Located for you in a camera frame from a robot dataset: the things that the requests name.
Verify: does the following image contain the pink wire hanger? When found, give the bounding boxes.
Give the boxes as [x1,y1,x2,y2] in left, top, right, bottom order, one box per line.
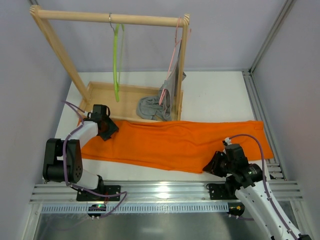
[158,17,182,106]

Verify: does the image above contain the wooden clothes rack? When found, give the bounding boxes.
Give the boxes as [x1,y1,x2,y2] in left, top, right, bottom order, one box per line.
[29,5,190,122]

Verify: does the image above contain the orange trousers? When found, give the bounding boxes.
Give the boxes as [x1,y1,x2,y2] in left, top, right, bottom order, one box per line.
[81,120,274,174]

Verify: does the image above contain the aluminium corner frame post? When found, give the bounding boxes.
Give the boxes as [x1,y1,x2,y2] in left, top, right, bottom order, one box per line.
[242,0,296,181]

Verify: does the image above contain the grey shirt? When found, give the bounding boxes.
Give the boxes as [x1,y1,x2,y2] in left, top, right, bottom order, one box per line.
[136,51,180,121]

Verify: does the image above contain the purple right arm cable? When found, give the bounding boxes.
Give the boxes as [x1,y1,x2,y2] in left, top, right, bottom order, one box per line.
[224,134,301,240]

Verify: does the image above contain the aluminium front rail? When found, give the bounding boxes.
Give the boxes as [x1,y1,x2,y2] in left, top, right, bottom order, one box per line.
[29,180,303,215]

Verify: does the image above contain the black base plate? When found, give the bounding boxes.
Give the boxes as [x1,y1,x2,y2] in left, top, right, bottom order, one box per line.
[76,185,121,202]
[206,183,237,200]

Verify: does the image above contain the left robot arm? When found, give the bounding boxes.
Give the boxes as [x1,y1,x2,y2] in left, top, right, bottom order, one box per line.
[42,104,119,197]

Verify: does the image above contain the green plastic hanger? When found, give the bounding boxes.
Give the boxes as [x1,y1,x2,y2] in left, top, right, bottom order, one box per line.
[112,23,125,102]

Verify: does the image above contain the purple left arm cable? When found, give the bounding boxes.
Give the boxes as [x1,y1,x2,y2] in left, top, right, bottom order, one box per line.
[61,100,128,218]

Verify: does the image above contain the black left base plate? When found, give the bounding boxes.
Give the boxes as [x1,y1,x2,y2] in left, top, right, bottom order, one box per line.
[76,185,121,202]

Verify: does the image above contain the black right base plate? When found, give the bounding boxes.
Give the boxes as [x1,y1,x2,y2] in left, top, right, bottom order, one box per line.
[206,183,237,200]

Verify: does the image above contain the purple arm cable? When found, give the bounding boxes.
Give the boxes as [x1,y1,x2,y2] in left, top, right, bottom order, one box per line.
[61,100,128,218]
[224,134,301,240]

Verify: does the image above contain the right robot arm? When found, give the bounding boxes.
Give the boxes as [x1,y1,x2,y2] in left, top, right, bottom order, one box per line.
[203,143,311,240]

